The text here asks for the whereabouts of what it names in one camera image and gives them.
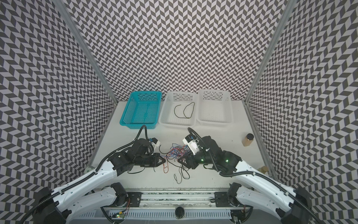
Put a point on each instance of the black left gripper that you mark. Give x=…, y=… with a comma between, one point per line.
x=155, y=162

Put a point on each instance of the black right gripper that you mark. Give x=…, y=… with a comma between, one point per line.
x=189, y=160

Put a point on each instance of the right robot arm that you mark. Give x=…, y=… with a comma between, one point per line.
x=253, y=188

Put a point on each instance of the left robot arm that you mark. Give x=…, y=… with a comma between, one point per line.
x=64, y=203

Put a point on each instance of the white plastic basket middle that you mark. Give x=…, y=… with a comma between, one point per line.
x=179, y=109

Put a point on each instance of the white plastic basket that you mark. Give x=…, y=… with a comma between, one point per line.
x=214, y=108
x=179, y=109

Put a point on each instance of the teal plastic basket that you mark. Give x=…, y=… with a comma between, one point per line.
x=142, y=108

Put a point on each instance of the brown spice bottle black cap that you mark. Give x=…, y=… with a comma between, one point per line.
x=248, y=139

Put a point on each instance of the white plastic basket right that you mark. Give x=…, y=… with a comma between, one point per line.
x=214, y=108

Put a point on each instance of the yellow liquid bottle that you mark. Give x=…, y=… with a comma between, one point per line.
x=263, y=169

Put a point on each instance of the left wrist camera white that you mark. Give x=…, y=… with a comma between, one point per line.
x=155, y=144

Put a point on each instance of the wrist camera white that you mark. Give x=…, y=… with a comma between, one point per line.
x=192, y=143
x=155, y=144

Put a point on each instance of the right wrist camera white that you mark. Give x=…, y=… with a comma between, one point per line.
x=192, y=143

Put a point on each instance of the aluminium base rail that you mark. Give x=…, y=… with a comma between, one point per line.
x=170, y=205

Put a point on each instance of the aluminium corner post left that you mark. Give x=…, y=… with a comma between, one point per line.
x=60, y=6

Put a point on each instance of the aluminium corner post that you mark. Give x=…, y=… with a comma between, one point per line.
x=271, y=47
x=60, y=6

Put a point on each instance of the aluminium corner post right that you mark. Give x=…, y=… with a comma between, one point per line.
x=271, y=47

